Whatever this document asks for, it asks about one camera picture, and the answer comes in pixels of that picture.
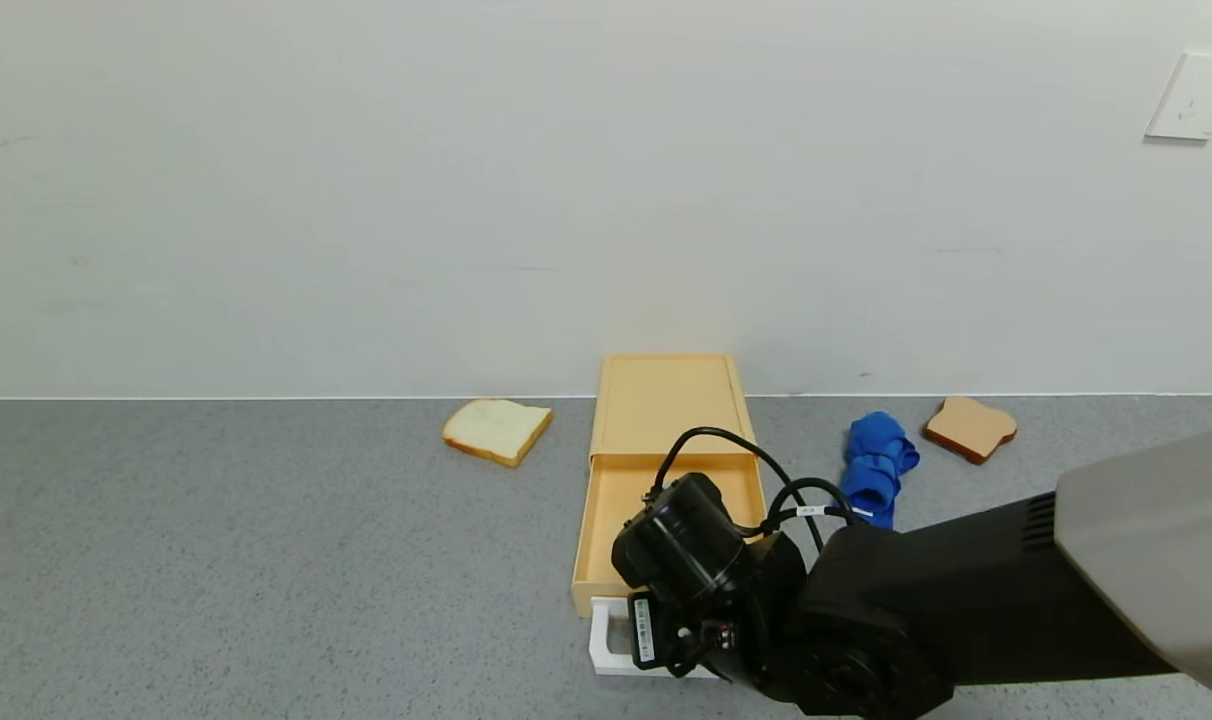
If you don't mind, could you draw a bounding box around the yellow drawer with white handle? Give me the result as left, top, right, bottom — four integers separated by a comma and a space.
571, 452, 768, 679

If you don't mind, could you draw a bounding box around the white bread slice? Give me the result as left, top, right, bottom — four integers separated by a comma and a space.
442, 399, 554, 468

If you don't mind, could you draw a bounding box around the blue rolled cloth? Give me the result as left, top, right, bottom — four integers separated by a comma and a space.
838, 411, 921, 531

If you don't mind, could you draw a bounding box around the brown toast slice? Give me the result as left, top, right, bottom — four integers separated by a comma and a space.
923, 396, 1019, 466

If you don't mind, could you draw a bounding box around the black camera cable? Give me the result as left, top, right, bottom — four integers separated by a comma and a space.
649, 427, 827, 553

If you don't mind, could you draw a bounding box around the black labelled arm cable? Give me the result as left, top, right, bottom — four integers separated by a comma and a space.
763, 477, 859, 533

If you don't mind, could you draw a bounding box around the white wall outlet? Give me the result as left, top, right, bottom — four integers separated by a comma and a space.
1145, 52, 1212, 141

